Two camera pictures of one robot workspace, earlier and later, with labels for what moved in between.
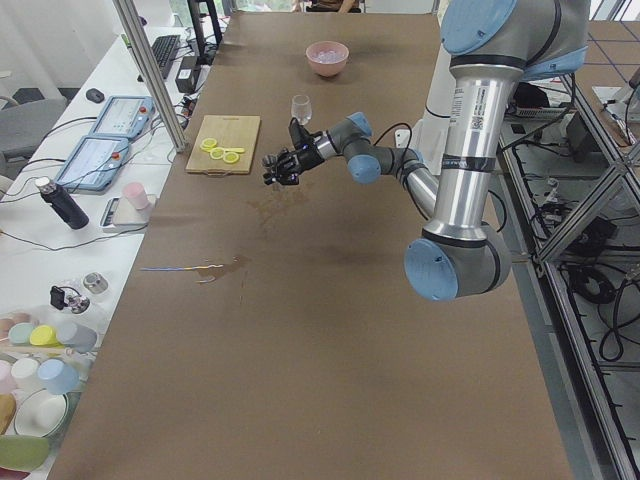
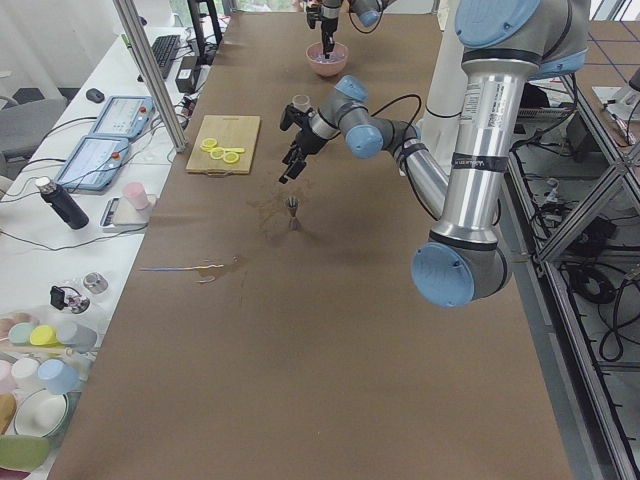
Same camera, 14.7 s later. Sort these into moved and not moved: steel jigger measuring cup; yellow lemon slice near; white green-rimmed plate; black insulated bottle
Moved: steel jigger measuring cup
Not moved: yellow lemon slice near; black insulated bottle; white green-rimmed plate
